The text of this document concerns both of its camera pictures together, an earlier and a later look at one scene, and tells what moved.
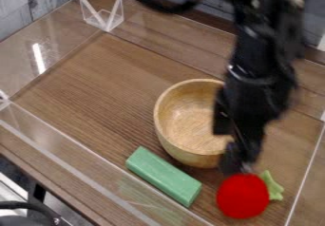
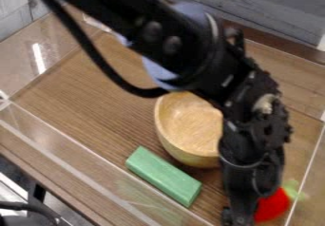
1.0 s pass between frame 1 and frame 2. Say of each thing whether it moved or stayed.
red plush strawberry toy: moved
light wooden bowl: stayed
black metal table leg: stayed
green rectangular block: stayed
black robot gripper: moved
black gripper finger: moved
